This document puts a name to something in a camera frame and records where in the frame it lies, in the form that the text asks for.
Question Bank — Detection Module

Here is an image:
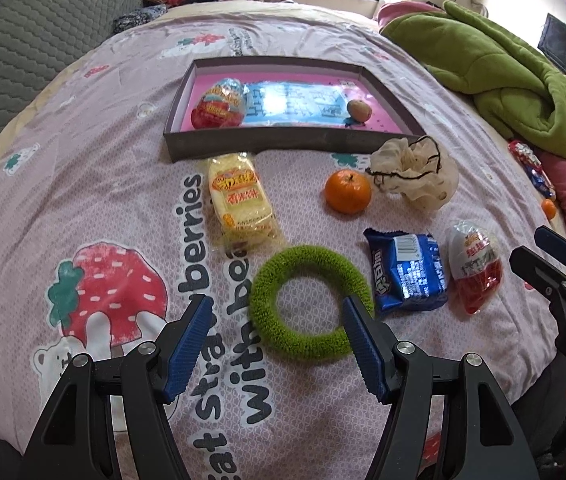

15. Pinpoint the blue foil candy wrapper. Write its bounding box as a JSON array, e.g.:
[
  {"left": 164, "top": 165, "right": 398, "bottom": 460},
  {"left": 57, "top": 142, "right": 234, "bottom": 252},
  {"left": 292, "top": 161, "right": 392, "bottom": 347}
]
[{"left": 527, "top": 167, "right": 556, "bottom": 200}]

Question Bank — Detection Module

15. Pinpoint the dark shallow box tray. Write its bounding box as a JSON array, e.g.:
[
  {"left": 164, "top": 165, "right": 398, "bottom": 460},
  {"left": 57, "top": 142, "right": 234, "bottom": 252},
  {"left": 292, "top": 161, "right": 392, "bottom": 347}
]
[{"left": 164, "top": 56, "right": 425, "bottom": 162}]

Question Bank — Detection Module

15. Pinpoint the large blue-red surprise egg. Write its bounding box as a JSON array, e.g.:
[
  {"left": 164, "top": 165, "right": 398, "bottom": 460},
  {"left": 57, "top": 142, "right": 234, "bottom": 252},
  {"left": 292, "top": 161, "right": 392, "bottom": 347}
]
[{"left": 190, "top": 78, "right": 248, "bottom": 129}]

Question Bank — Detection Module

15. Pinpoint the red foil candy wrapper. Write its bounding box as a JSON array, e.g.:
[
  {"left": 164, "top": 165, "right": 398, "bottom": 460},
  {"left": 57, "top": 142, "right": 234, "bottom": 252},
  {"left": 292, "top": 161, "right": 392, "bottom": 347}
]
[{"left": 508, "top": 140, "right": 543, "bottom": 176}]

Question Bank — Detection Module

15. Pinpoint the small orange by pillow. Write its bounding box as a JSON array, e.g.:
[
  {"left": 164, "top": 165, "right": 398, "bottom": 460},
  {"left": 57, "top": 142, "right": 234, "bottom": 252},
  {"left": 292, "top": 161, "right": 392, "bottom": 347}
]
[{"left": 541, "top": 198, "right": 557, "bottom": 220}]

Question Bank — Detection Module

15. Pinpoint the pink strawberry print bedsheet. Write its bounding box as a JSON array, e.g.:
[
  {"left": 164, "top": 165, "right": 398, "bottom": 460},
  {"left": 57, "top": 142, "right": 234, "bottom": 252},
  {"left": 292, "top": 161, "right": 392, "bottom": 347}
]
[{"left": 0, "top": 3, "right": 545, "bottom": 479}]

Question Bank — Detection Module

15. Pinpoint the green fleece blanket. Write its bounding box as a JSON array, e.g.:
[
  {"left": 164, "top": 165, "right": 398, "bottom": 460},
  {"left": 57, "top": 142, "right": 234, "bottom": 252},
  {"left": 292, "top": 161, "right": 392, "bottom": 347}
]
[{"left": 381, "top": 1, "right": 566, "bottom": 159}]

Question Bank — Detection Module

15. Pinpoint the small red-white surprise egg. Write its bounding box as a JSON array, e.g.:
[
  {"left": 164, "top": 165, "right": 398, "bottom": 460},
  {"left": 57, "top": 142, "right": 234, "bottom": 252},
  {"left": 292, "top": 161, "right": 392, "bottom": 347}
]
[{"left": 448, "top": 220, "right": 503, "bottom": 315}]

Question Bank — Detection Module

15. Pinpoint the pink and blue book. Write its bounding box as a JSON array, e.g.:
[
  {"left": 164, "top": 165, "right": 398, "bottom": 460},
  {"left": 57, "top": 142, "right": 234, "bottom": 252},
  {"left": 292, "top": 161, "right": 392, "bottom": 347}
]
[{"left": 168, "top": 70, "right": 402, "bottom": 133}]

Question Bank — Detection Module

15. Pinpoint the orange mandarin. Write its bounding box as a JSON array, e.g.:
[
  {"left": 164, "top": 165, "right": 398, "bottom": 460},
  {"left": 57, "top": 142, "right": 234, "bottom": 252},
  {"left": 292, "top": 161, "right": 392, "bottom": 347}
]
[{"left": 323, "top": 169, "right": 372, "bottom": 214}]

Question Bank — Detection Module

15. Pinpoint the yellow rice cracker packet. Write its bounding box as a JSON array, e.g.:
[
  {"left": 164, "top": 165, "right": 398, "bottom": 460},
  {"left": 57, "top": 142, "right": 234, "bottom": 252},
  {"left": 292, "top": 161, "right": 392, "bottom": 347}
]
[{"left": 206, "top": 153, "right": 283, "bottom": 252}]

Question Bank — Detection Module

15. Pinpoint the green knitted ring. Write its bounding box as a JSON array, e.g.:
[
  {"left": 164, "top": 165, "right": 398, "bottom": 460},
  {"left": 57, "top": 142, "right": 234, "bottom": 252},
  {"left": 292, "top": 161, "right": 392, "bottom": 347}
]
[{"left": 248, "top": 244, "right": 377, "bottom": 362}]

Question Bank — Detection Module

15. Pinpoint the brown walnut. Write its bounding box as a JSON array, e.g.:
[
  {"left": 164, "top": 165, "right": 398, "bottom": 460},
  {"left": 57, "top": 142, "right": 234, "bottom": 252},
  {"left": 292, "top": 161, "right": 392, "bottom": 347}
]
[{"left": 347, "top": 100, "right": 373, "bottom": 124}]

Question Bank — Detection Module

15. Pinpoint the beige sheer fabric scrunchie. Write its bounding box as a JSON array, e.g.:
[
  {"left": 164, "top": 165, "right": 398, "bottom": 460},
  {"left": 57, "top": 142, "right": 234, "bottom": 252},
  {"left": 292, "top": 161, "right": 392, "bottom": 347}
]
[{"left": 367, "top": 136, "right": 458, "bottom": 211}]

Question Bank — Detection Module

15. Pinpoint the blue cookie packet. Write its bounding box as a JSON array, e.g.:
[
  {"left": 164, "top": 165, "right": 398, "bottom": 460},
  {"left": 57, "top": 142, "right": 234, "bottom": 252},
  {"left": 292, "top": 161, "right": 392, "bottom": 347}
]
[{"left": 363, "top": 228, "right": 448, "bottom": 314}]

